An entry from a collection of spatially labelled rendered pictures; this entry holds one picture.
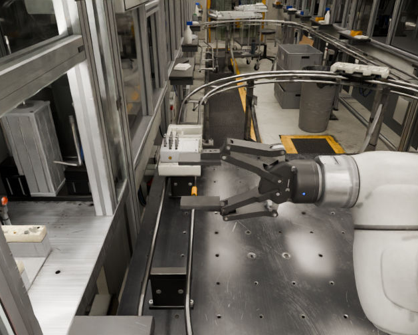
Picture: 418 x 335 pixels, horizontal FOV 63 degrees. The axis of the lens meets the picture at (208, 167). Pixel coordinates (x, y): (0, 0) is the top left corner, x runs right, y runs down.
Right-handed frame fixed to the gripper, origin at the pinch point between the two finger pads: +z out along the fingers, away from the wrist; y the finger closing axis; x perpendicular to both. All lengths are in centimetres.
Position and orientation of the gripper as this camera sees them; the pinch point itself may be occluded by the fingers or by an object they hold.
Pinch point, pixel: (195, 181)
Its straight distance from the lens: 58.0
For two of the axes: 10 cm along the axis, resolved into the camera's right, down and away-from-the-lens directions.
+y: 0.0, -8.7, -4.9
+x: 0.0, 4.9, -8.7
